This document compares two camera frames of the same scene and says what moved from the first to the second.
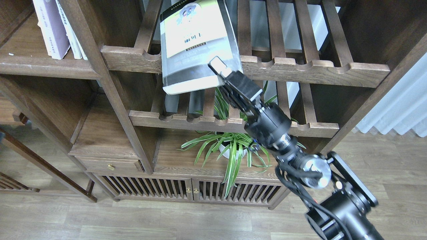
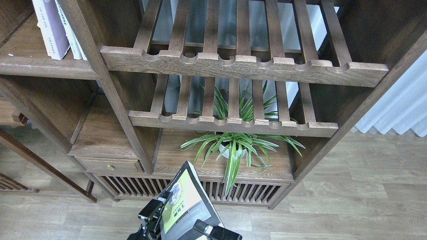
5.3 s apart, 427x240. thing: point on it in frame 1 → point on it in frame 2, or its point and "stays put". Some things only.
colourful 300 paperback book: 43,22 stays put
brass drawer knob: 110,167 stays put
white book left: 75,47 stays put
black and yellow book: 192,33 → 189,202
